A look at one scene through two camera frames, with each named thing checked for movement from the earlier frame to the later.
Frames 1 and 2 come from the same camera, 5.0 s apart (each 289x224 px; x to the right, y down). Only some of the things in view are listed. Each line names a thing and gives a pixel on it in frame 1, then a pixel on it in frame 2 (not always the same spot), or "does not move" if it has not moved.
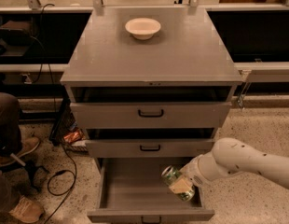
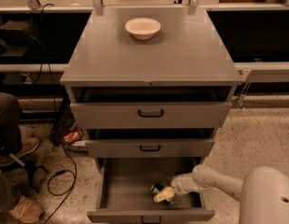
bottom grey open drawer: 132,190 does not move
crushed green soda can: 168,175 → 156,189
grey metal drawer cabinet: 148,88 does not move
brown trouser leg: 7,130 does not move
